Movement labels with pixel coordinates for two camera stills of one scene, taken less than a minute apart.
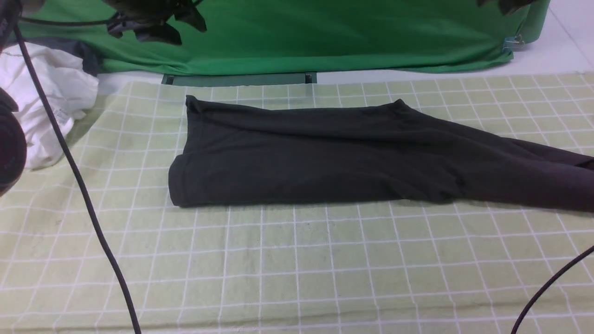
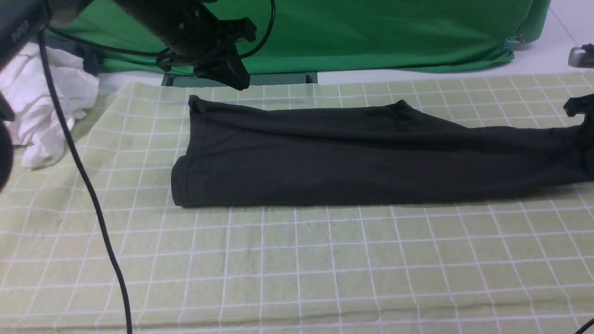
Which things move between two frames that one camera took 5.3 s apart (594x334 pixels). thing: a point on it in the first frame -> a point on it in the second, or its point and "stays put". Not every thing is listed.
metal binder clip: x=512 y=44 stays put
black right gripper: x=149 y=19 -> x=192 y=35
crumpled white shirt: x=68 y=88 stays put
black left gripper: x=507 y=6 -> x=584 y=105
